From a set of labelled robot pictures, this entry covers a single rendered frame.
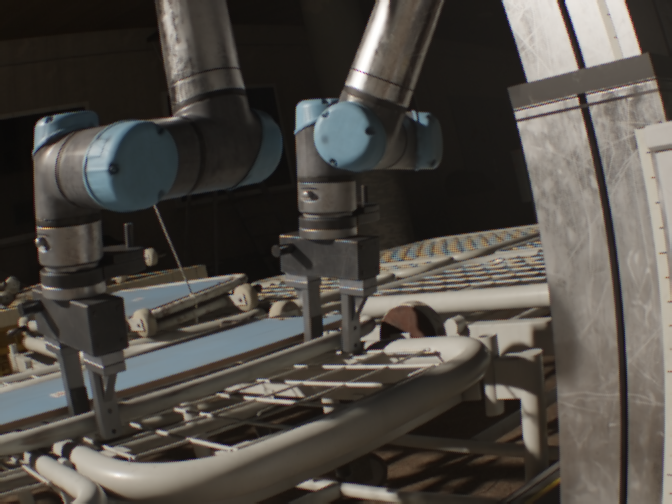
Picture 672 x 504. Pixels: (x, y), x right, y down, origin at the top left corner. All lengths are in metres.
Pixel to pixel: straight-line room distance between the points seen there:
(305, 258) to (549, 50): 0.53
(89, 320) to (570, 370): 0.44
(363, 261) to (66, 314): 0.43
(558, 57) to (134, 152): 0.36
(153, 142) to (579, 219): 0.35
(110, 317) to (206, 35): 0.28
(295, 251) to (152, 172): 0.46
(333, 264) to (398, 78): 0.29
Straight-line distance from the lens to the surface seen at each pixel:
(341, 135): 0.80
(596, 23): 0.59
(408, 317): 1.13
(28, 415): 0.80
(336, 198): 0.97
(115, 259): 0.73
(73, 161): 0.63
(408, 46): 0.81
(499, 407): 1.02
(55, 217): 0.69
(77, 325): 0.70
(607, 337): 0.61
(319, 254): 1.00
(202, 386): 0.86
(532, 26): 0.63
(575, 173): 0.60
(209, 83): 0.69
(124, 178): 0.58
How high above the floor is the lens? 0.68
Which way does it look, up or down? 2 degrees down
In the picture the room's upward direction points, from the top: 11 degrees counter-clockwise
